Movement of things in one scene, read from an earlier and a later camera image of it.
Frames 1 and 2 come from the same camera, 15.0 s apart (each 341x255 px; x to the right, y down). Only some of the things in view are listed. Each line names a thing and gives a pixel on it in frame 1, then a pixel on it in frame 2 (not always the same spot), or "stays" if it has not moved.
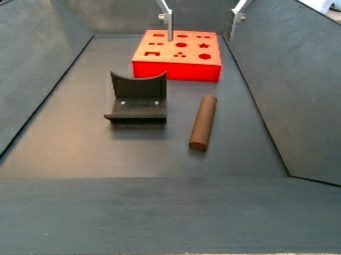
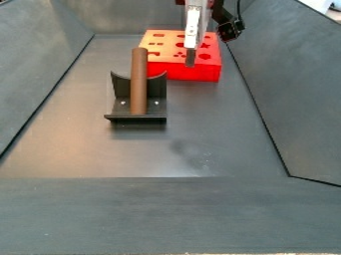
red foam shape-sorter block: [188, 59] stays
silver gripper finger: [168, 20] → [190, 34]
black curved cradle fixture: [140, 100] stays
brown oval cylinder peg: [202, 123] → [139, 81]
